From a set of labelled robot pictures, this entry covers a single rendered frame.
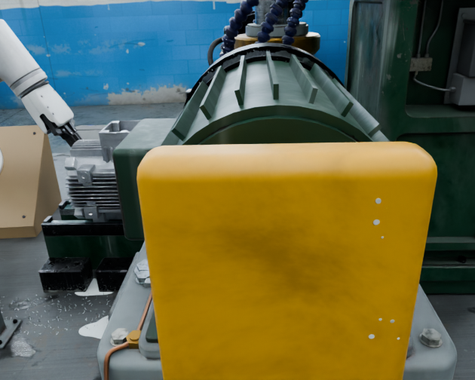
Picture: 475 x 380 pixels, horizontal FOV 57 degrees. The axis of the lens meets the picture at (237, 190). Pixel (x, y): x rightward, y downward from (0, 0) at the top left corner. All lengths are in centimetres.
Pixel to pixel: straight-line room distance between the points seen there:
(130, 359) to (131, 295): 8
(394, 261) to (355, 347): 5
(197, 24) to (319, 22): 171
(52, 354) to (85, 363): 7
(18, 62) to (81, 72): 566
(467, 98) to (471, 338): 45
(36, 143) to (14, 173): 11
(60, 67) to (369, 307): 671
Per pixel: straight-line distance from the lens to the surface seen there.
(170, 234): 20
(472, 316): 104
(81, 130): 135
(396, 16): 83
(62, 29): 677
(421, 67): 92
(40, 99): 112
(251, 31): 93
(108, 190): 101
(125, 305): 42
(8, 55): 114
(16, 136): 150
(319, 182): 18
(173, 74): 655
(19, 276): 121
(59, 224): 112
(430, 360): 38
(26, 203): 139
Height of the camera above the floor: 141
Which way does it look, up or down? 24 degrees down
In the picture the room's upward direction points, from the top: 2 degrees counter-clockwise
